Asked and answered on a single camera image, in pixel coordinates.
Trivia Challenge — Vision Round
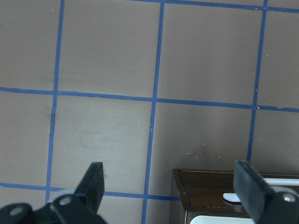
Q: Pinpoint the white drawer handle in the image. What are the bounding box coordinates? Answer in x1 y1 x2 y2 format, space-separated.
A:
223 178 299 203

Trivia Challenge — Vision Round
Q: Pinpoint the white plastic tray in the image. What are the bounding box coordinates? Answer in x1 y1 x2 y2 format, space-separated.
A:
190 216 254 224

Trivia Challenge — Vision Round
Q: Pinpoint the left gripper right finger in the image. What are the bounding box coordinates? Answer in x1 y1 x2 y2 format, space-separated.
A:
233 161 299 224

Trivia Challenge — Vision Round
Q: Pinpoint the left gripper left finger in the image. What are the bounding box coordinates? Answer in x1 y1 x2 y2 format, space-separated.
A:
0 162 106 224

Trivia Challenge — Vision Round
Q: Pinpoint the wooden drawer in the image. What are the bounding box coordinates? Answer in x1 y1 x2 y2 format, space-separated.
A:
172 168 299 213

